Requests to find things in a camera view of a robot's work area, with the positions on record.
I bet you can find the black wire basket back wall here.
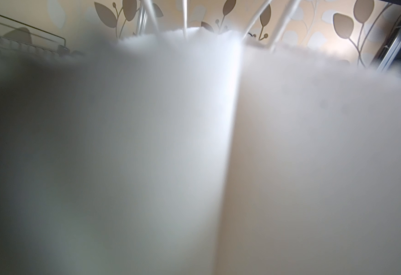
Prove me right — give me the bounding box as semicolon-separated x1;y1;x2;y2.
0;14;71;58

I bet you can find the white Happy Every Day bag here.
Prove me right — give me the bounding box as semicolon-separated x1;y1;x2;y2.
0;0;401;275

